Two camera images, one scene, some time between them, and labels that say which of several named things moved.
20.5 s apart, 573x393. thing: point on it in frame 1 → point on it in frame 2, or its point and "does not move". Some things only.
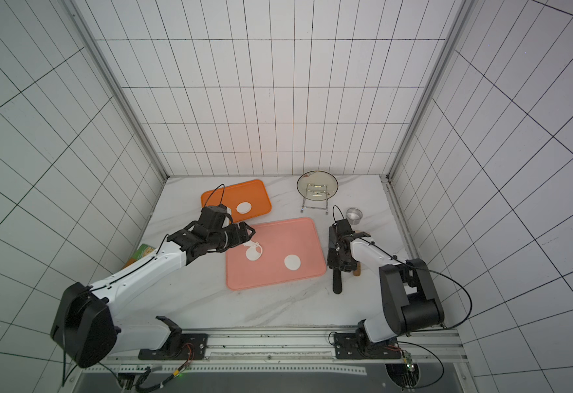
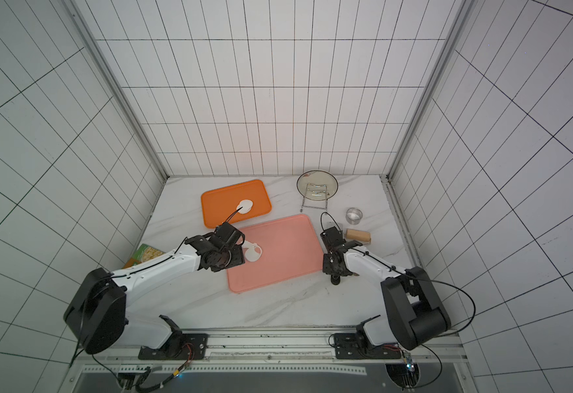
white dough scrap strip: (251, 253) does not move
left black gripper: (236, 239) → (237, 259)
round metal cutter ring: (354, 215) does not move
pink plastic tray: (291, 252) does not move
